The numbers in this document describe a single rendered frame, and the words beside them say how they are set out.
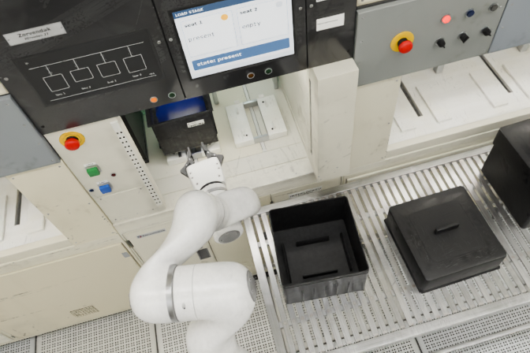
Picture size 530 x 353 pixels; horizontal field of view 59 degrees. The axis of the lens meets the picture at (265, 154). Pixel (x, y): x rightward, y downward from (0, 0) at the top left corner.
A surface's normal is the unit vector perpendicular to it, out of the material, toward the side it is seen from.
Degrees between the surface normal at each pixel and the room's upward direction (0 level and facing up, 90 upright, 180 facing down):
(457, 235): 0
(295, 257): 0
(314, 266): 0
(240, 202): 41
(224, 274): 15
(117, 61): 90
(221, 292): 24
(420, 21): 90
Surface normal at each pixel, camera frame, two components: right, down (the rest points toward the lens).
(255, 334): -0.09, -0.59
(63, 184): 0.25, 0.77
